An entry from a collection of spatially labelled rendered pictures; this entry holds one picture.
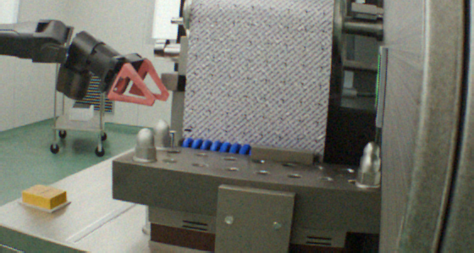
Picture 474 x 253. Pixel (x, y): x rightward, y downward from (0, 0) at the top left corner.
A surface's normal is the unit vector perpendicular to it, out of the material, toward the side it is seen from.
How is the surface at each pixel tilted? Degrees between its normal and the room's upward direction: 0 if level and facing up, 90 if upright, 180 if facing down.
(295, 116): 90
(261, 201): 90
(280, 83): 90
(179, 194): 90
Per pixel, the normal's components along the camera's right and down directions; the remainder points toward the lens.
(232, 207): -0.23, 0.12
